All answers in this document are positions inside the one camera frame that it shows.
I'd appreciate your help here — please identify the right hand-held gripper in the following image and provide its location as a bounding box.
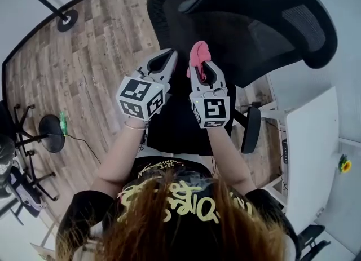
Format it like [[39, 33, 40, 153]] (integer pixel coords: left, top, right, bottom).
[[188, 60, 232, 129]]

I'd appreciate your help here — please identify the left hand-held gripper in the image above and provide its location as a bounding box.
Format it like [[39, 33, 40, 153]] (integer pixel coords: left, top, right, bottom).
[[116, 48, 179, 122]]

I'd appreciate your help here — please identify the pink cloth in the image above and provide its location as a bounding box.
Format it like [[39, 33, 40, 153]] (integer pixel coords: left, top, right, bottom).
[[186, 41, 212, 82]]

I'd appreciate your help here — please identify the person's right forearm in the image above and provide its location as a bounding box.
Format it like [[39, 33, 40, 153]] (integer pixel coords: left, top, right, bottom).
[[206, 126, 257, 193]]

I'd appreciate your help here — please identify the person's left forearm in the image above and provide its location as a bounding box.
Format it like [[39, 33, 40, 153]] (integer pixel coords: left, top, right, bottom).
[[91, 118, 149, 192]]

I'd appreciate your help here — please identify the black chair seat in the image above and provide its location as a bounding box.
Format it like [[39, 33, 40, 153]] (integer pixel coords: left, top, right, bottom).
[[146, 83, 235, 157]]

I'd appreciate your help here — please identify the black chair armrest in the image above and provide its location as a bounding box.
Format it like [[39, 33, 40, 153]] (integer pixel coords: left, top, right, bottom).
[[232, 107, 262, 154]]

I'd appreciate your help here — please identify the black mesh chair headrest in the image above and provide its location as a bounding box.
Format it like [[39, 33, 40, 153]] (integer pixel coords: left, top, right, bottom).
[[178, 0, 338, 70]]

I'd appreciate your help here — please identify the black desk control panel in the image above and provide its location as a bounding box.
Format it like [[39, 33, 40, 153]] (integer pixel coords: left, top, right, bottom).
[[281, 138, 289, 166]]

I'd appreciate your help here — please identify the person in dark hoodie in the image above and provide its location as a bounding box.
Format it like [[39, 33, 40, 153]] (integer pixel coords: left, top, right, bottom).
[[55, 157, 300, 261]]

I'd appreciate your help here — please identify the white desk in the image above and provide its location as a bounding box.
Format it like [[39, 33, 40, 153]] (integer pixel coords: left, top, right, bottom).
[[260, 86, 340, 233]]

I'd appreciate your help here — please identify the black standing fan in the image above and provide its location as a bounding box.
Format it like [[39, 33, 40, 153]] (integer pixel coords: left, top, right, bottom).
[[38, 113, 66, 154]]

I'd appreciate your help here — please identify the black coat rack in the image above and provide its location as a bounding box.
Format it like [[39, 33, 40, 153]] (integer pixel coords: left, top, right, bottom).
[[0, 0, 80, 33]]

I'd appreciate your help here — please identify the yellow sunflower decoration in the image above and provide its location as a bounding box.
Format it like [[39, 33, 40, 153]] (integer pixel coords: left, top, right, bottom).
[[338, 153, 353, 174]]

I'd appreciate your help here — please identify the thin wrist bracelet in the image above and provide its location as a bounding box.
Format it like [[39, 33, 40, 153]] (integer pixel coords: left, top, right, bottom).
[[124, 120, 149, 131]]

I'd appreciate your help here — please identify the black fan cable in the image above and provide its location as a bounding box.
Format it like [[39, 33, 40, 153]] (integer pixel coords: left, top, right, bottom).
[[64, 134, 102, 165]]

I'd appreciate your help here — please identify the black chair frame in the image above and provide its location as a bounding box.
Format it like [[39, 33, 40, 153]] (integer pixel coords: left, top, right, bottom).
[[298, 224, 331, 261]]

